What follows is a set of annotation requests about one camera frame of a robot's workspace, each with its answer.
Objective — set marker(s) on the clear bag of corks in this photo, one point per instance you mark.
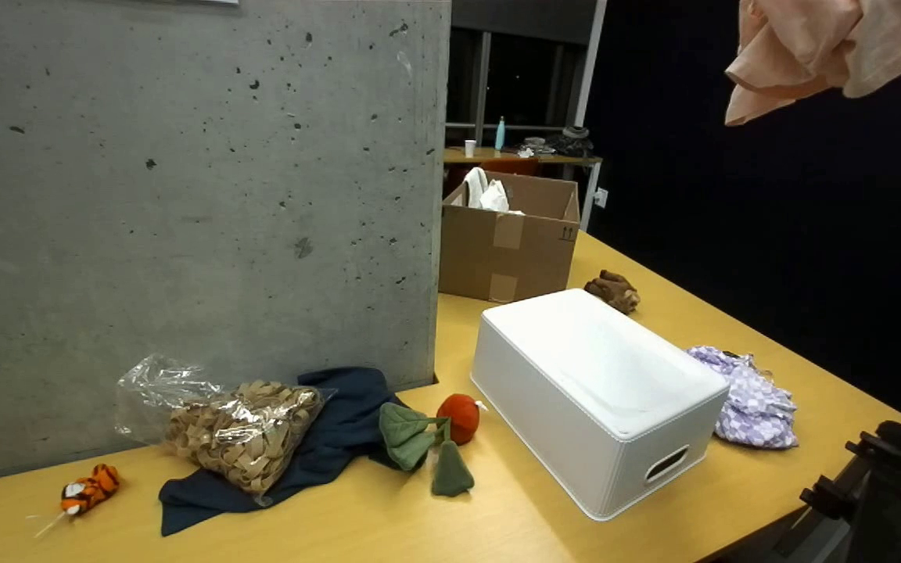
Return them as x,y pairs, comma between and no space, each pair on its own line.
234,432

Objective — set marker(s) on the light pink shirt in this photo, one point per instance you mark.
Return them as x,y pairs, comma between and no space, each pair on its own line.
826,48

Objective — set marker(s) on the white plastic bag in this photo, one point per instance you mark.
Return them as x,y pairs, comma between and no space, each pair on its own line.
486,191

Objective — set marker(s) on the green felt cloth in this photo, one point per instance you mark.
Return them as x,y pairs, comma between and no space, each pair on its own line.
408,432

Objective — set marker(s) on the cardboard box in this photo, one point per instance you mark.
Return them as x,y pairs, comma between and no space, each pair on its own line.
514,250

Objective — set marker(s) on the navy blue cloth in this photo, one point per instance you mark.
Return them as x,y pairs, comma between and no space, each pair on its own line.
344,417

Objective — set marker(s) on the orange tiger toy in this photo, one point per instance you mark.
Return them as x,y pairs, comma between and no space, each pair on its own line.
93,490

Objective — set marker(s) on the brown stuffed toy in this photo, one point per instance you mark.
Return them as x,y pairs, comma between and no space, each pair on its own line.
611,292

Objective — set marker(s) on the white plastic container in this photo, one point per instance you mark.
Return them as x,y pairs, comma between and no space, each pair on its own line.
595,395

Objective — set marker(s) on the red plush ball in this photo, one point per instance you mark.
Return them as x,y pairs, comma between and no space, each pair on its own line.
460,417

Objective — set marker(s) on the wooden background table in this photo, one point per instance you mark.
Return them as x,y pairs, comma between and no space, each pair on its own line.
522,156

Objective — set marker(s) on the blue bottle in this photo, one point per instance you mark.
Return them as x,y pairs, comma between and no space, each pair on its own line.
497,131

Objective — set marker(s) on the purple patterned cloth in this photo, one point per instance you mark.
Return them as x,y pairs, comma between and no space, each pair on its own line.
751,402

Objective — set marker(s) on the green felt triangle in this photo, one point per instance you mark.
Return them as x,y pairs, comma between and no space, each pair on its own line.
453,473

